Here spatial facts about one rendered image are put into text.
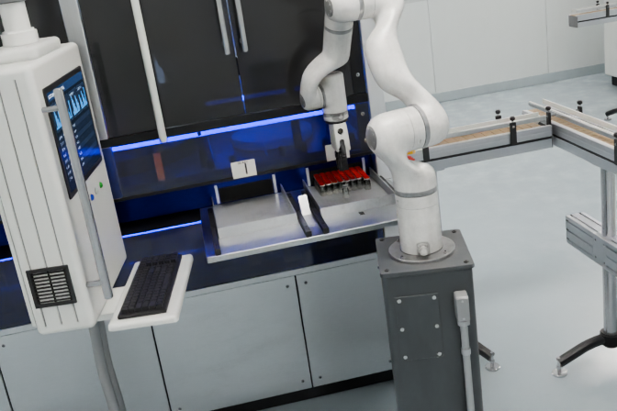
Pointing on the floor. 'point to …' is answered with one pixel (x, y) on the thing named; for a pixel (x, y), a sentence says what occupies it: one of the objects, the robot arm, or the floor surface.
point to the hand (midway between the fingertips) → (342, 163)
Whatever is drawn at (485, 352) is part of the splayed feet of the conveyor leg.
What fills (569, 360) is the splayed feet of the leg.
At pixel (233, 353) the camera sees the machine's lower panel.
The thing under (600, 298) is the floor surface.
